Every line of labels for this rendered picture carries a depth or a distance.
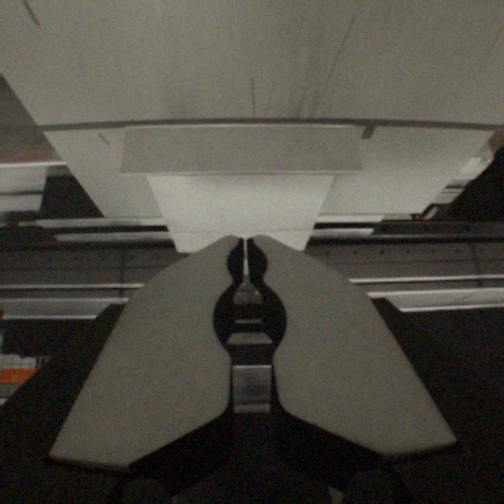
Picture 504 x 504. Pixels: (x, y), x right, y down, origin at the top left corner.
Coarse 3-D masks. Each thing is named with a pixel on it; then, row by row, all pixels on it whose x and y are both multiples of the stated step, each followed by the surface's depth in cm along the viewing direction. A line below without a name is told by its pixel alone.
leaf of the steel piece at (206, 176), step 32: (128, 128) 14; (160, 128) 14; (192, 128) 14; (224, 128) 14; (256, 128) 14; (288, 128) 14; (320, 128) 14; (352, 128) 14; (128, 160) 13; (160, 160) 13; (192, 160) 13; (224, 160) 13; (256, 160) 13; (288, 160) 13; (320, 160) 13; (352, 160) 13; (160, 192) 18; (192, 192) 18; (224, 192) 18; (256, 192) 18; (288, 192) 19; (320, 192) 19; (192, 224) 22; (224, 224) 22; (256, 224) 22; (288, 224) 22
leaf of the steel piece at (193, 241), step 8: (176, 232) 23; (184, 232) 23; (192, 232) 23; (200, 232) 23; (208, 232) 23; (216, 232) 23; (224, 232) 23; (232, 232) 23; (240, 232) 23; (248, 232) 23; (256, 232) 23; (264, 232) 23; (272, 232) 23; (280, 232) 23; (288, 232) 23; (296, 232) 23; (304, 232) 23; (176, 240) 24; (184, 240) 24; (192, 240) 24; (200, 240) 24; (208, 240) 24; (216, 240) 24; (280, 240) 24; (288, 240) 24; (296, 240) 24; (304, 240) 24; (184, 248) 25; (192, 248) 25; (200, 248) 25; (296, 248) 26
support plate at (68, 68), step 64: (0, 0) 9; (64, 0) 9; (128, 0) 9; (192, 0) 9; (256, 0) 9; (320, 0) 9; (384, 0) 9; (448, 0) 9; (0, 64) 11; (64, 64) 11; (128, 64) 11; (192, 64) 11; (256, 64) 11; (320, 64) 11; (384, 64) 11; (448, 64) 11; (384, 128) 14; (128, 192) 18; (384, 192) 19
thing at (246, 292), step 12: (240, 288) 34; (252, 288) 34; (240, 300) 38; (252, 300) 38; (240, 312) 40; (252, 312) 40; (240, 324) 40; (252, 324) 40; (240, 336) 41; (252, 336) 41; (264, 336) 42
